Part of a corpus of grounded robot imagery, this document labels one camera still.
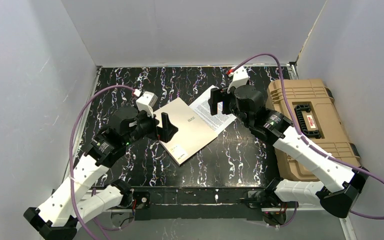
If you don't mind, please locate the beige file folder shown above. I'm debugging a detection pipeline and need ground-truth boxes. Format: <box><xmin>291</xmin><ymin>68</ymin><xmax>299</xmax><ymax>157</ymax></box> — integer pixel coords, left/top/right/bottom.
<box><xmin>154</xmin><ymin>98</ymin><xmax>218</xmax><ymax>166</ymax></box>

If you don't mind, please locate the tan plastic tool case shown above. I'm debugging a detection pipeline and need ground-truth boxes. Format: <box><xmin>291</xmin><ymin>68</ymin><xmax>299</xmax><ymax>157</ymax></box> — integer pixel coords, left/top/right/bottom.
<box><xmin>266</xmin><ymin>79</ymin><xmax>361</xmax><ymax>167</ymax></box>

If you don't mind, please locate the printed white paper sheet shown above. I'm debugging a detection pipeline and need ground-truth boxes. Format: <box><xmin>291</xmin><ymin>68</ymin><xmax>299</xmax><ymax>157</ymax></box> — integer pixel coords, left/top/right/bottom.
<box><xmin>189</xmin><ymin>85</ymin><xmax>237</xmax><ymax>134</ymax></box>

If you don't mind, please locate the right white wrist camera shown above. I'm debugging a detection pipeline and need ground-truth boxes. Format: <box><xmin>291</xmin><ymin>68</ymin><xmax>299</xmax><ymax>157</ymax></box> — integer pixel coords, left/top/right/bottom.
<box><xmin>227</xmin><ymin>66</ymin><xmax>249</xmax><ymax>94</ymax></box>

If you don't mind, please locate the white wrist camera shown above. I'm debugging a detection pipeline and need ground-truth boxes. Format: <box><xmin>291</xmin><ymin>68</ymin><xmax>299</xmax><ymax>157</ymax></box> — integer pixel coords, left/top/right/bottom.
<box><xmin>133</xmin><ymin>89</ymin><xmax>157</xmax><ymax>118</ymax></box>
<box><xmin>227</xmin><ymin>66</ymin><xmax>249</xmax><ymax>94</ymax></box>

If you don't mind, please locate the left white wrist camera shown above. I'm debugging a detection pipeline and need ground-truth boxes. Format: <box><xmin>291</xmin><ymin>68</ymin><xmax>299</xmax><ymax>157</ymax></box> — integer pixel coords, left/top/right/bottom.
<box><xmin>133</xmin><ymin>89</ymin><xmax>157</xmax><ymax>118</ymax></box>

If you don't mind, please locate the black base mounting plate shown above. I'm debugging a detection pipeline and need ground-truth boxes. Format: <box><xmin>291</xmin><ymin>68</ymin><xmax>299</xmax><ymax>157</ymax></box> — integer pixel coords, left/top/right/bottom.
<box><xmin>133</xmin><ymin>186</ymin><xmax>274</xmax><ymax>221</ymax></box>

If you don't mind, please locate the aluminium frame rail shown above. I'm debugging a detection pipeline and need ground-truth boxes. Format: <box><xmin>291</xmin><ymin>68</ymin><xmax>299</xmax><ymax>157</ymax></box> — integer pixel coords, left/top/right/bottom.
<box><xmin>41</xmin><ymin>185</ymin><xmax>359</xmax><ymax>240</ymax></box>

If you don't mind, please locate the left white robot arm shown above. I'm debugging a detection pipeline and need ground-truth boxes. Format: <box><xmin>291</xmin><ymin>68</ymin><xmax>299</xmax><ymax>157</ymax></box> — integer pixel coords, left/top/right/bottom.
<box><xmin>23</xmin><ymin>106</ymin><xmax>179</xmax><ymax>240</ymax></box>

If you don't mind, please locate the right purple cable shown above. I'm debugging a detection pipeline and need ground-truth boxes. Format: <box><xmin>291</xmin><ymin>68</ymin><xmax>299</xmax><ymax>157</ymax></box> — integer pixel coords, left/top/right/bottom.
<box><xmin>231</xmin><ymin>52</ymin><xmax>384</xmax><ymax>221</ymax></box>

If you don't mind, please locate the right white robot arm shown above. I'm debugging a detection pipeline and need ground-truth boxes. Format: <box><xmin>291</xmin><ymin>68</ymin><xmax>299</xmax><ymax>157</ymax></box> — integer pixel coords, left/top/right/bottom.
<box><xmin>208</xmin><ymin>84</ymin><xmax>368</xmax><ymax>219</ymax></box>

